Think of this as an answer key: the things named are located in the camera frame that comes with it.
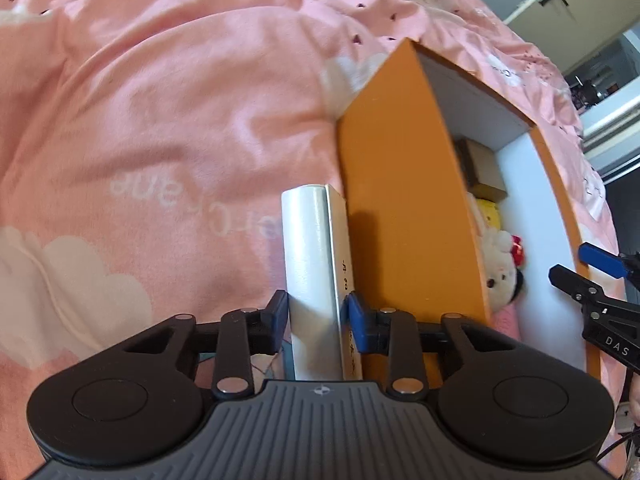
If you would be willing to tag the pink printed duvet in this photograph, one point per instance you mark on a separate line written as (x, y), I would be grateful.
(145, 145)

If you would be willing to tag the orange cardboard storage box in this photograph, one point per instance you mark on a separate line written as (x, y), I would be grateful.
(414, 238)

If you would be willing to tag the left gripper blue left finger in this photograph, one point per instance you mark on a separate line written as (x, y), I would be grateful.
(276, 320)

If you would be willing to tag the white long box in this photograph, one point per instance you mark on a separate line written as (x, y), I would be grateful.
(318, 272)

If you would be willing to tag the yellow plush toy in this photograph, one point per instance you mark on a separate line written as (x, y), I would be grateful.
(490, 213)

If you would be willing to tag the brown cardboard box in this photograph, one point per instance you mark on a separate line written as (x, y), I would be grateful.
(481, 170)

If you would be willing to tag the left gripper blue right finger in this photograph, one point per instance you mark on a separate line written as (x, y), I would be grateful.
(361, 323)

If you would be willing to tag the white black dog plush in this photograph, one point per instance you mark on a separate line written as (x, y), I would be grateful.
(503, 279)

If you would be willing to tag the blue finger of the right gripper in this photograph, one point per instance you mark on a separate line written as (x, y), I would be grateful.
(606, 262)
(575, 285)

